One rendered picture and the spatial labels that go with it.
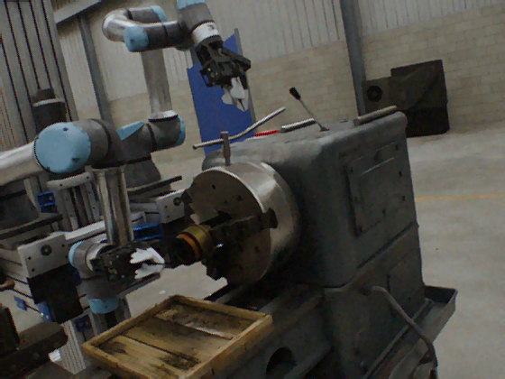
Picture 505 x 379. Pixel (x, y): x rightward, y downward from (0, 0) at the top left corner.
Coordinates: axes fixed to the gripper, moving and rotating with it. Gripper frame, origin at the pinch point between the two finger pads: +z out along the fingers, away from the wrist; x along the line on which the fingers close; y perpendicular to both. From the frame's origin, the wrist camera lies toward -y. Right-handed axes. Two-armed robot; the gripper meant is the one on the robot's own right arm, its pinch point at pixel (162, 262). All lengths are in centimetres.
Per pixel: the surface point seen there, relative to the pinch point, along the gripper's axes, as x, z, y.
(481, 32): 73, -190, -1018
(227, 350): -18.5, 14.6, 0.1
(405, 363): -52, 26, -52
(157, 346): -19.5, -4.8, 4.4
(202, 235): 1.8, 0.5, -12.2
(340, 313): -30, 16, -38
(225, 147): 19.9, 0.1, -26.6
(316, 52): 117, -575, -970
